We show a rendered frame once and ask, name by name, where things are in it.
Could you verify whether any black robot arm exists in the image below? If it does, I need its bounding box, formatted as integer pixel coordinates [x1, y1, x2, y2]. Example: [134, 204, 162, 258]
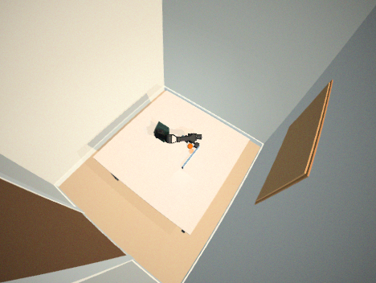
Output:
[155, 129, 202, 144]

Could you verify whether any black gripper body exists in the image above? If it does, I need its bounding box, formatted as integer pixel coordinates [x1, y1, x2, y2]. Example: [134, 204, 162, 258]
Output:
[188, 141, 200, 149]

